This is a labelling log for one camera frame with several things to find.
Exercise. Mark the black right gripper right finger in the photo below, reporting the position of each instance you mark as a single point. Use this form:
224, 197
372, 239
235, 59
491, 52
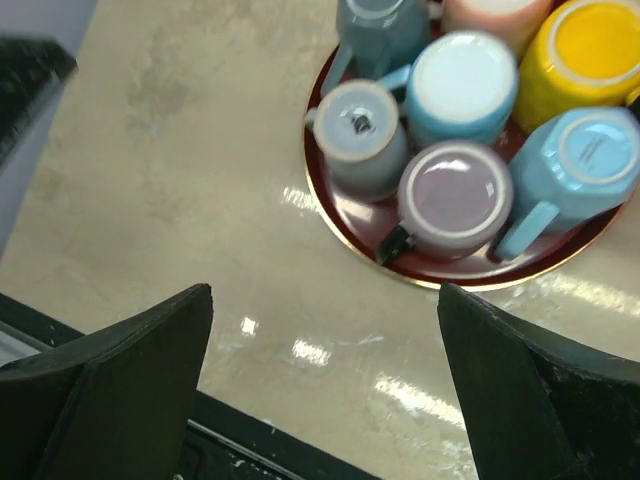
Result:
536, 404

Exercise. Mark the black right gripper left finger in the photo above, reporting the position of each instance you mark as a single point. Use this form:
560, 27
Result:
113, 404

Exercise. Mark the lilac mug black handle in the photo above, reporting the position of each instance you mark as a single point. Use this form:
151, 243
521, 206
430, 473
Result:
454, 197

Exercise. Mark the light blue faceted mug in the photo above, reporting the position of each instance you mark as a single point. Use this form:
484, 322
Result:
571, 169

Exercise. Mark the blue mug white base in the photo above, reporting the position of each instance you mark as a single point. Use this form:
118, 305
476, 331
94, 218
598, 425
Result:
463, 85

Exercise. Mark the grey footed mug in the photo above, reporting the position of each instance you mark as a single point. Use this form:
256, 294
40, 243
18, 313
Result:
358, 129

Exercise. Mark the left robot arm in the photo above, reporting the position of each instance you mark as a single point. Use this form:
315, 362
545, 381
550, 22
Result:
33, 71

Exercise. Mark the pink mug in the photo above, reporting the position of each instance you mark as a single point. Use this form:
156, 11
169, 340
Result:
516, 22

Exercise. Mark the dark teal faceted mug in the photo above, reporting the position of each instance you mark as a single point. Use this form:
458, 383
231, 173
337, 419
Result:
377, 37

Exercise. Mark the round red lacquer tray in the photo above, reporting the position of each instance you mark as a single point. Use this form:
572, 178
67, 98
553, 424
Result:
425, 135

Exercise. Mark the yellow mug black handle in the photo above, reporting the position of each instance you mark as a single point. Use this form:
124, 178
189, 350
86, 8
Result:
585, 54

